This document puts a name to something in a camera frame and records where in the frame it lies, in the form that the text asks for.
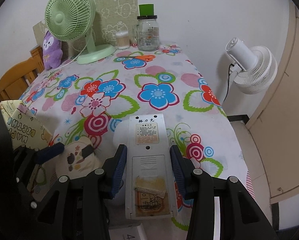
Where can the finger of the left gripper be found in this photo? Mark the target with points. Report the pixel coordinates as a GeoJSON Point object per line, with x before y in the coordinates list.
{"type": "Point", "coordinates": [24, 154]}

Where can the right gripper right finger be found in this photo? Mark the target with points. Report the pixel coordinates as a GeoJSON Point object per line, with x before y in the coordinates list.
{"type": "Point", "coordinates": [240, 215]}

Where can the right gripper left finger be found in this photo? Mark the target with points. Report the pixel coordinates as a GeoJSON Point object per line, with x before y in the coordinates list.
{"type": "Point", "coordinates": [75, 208]}

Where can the yellow patterned storage box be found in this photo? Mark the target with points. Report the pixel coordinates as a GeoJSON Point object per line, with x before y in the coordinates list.
{"type": "Point", "coordinates": [26, 130]}

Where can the round cream compact mirror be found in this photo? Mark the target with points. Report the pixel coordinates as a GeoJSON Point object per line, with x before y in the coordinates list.
{"type": "Point", "coordinates": [77, 160]}

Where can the white remote control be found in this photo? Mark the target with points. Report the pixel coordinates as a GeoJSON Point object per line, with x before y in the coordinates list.
{"type": "Point", "coordinates": [150, 186]}

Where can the white 45W charger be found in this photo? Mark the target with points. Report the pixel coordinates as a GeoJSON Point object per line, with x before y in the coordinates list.
{"type": "Point", "coordinates": [128, 232]}

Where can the white oval earbud case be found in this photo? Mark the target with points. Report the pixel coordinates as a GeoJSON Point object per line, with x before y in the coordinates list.
{"type": "Point", "coordinates": [121, 133]}

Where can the wooden chair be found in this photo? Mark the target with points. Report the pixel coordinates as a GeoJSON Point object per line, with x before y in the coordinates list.
{"type": "Point", "coordinates": [17, 79]}

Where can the floral tablecloth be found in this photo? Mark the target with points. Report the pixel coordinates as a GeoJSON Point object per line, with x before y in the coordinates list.
{"type": "Point", "coordinates": [91, 100]}

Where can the beige door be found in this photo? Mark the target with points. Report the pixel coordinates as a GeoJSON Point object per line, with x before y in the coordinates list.
{"type": "Point", "coordinates": [275, 124]}

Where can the purple plush bunny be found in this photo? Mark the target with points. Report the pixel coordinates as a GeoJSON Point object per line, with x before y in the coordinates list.
{"type": "Point", "coordinates": [52, 52]}

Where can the green desk fan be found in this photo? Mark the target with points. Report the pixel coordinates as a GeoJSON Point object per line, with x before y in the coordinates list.
{"type": "Point", "coordinates": [69, 20]}

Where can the white standing fan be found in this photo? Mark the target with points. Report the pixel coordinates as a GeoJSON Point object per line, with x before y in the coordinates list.
{"type": "Point", "coordinates": [254, 69]}

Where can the cotton swab container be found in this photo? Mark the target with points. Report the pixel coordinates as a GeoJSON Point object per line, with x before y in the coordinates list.
{"type": "Point", "coordinates": [122, 39]}

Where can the glass mason jar mug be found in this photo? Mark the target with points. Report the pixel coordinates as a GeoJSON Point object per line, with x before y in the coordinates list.
{"type": "Point", "coordinates": [146, 33]}

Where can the green cup on jar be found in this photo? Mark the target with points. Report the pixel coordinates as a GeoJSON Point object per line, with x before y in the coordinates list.
{"type": "Point", "coordinates": [146, 9]}

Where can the orange handled scissors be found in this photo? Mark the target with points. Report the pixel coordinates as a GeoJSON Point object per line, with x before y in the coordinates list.
{"type": "Point", "coordinates": [146, 58]}

